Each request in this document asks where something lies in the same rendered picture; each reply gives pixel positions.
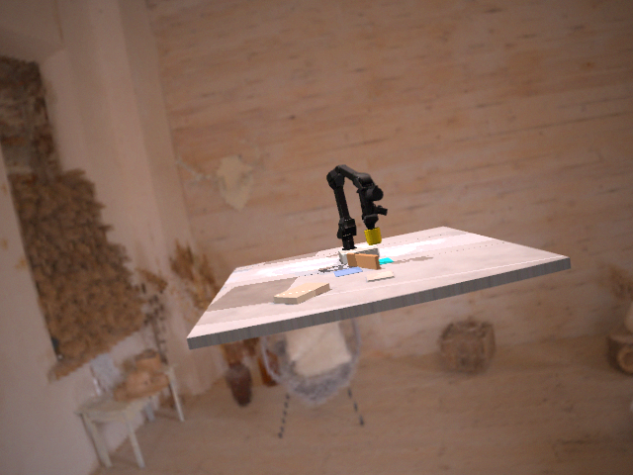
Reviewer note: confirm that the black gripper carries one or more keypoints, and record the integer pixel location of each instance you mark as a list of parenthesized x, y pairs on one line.
[(368, 215)]

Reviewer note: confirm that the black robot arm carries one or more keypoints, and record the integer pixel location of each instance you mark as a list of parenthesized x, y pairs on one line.
[(368, 191)]

